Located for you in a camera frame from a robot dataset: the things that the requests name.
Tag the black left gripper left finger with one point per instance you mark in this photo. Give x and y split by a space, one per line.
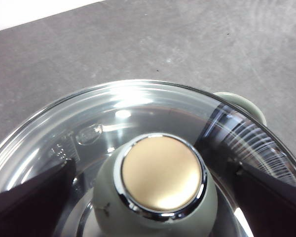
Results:
27 209

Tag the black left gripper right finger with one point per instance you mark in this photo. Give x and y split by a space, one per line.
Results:
273 212

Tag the glass lid with green knob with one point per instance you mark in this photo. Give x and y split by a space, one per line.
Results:
162 170

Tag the pale green electric steamer pot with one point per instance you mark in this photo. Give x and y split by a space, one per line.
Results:
251 108

